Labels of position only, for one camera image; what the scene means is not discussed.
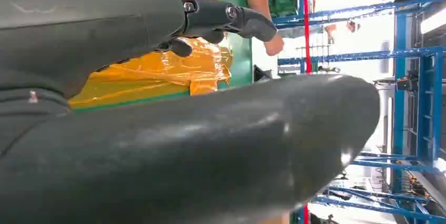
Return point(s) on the yellow plastic sheet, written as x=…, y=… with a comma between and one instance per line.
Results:
x=146, y=76

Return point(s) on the green table mat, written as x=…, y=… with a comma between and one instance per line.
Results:
x=241, y=63

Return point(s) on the person's hand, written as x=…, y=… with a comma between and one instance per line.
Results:
x=274, y=45

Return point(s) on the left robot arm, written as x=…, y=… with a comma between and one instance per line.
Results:
x=24, y=111

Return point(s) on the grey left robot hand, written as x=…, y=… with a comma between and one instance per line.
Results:
x=195, y=152

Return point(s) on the red vertical pole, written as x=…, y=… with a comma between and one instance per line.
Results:
x=307, y=31

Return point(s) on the blue metal rack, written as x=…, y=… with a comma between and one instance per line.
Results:
x=430, y=104

